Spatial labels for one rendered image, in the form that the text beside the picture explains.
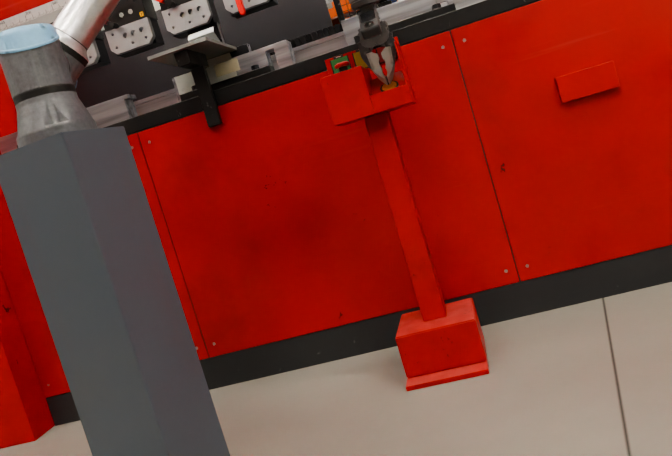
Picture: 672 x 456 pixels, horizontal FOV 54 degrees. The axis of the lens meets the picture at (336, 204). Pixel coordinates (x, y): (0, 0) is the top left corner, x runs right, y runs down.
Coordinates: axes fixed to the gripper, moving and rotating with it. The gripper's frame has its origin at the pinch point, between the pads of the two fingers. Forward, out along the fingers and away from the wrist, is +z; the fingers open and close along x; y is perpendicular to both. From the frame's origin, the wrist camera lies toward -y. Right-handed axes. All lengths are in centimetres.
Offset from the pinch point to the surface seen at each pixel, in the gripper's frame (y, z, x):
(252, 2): 35, -34, 35
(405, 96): -6.8, 5.0, -3.6
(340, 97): -6.5, 0.6, 11.5
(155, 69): 89, -32, 95
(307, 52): 62, -17, 28
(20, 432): 5, 70, 143
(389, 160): -3.0, 19.1, 4.9
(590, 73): 19, 15, -50
